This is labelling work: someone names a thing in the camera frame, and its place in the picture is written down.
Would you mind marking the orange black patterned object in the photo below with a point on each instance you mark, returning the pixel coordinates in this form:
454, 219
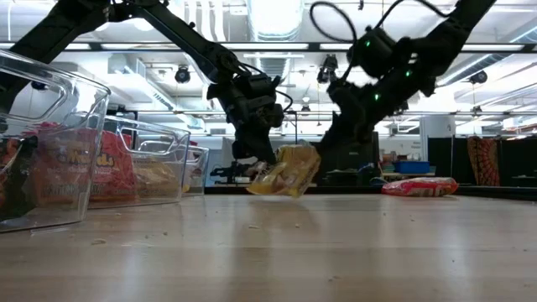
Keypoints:
482, 161

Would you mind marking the dark background cabinet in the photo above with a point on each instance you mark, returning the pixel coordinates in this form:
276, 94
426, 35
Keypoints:
518, 159

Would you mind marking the black ceiling dome camera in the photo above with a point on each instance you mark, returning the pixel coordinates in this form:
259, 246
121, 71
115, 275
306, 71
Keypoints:
182, 75
478, 76

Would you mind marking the white ceiling air duct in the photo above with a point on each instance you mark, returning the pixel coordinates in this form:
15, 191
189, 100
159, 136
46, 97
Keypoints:
274, 19

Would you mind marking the black background rig frame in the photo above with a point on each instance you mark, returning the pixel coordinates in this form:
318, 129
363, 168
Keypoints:
296, 126

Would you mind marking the black background partition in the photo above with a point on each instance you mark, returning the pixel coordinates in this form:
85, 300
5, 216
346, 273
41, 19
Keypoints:
446, 157

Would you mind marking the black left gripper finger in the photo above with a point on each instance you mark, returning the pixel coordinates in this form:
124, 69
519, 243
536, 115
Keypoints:
241, 149
264, 147

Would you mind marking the blue storage bin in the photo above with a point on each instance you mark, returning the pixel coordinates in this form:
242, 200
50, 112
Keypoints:
411, 167

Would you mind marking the black ceiling mounted device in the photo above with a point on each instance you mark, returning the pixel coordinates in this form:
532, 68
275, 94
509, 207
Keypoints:
327, 69

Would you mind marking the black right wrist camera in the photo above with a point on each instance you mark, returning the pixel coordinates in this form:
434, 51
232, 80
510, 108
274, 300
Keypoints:
373, 50

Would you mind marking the black background cabinet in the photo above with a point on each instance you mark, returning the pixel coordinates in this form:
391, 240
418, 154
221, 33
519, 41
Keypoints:
352, 163

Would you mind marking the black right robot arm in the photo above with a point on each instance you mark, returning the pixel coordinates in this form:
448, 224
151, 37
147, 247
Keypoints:
453, 29

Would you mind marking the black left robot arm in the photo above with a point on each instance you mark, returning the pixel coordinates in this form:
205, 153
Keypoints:
184, 38

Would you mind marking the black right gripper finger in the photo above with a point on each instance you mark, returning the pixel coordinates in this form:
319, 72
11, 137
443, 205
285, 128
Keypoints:
344, 140

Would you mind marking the clear plastic bin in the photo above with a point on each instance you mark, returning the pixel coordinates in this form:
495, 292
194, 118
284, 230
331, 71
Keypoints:
199, 168
84, 105
168, 138

